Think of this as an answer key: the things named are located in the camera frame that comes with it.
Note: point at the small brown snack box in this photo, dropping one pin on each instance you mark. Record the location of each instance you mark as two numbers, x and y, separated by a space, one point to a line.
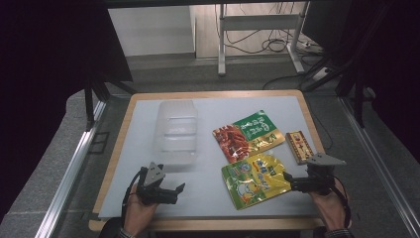
299 147

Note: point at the black rounded object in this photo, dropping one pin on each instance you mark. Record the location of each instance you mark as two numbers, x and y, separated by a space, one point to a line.
110 229

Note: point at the clear plastic container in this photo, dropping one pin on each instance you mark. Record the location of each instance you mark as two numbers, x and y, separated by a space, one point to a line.
175 132

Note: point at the aluminium rail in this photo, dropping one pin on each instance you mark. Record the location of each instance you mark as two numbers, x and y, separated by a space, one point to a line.
69 178
379 158

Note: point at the white cabinet panel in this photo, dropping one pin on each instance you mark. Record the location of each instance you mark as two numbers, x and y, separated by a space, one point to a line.
152 31

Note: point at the black tripod stand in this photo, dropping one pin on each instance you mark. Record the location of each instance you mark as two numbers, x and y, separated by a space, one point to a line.
95 95

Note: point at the white power strip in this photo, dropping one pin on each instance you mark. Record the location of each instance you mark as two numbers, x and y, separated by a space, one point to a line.
310 48

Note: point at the black floor plate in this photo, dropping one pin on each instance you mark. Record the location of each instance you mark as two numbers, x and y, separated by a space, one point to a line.
98 142

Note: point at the white metal desk frame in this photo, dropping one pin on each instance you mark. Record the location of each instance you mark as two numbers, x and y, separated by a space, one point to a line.
257 22

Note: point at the person's left hand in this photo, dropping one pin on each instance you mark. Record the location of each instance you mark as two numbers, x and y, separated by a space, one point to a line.
138 214

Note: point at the white table mat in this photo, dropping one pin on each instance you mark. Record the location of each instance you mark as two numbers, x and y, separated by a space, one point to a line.
198 198

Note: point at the black metal stand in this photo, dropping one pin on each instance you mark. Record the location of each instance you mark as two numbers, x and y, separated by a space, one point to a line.
350 79

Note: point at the person's right hand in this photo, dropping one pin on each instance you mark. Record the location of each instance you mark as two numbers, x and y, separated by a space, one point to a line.
328 208

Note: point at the yellow spout pouch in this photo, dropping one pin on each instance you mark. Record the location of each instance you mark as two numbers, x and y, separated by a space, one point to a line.
254 180

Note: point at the green and red sauce packet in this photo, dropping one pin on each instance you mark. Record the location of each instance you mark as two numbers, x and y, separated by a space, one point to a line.
247 135

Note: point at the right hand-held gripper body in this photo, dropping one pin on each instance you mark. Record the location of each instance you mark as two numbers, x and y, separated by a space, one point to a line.
317 180

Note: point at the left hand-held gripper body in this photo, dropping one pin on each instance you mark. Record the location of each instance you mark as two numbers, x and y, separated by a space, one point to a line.
154 178

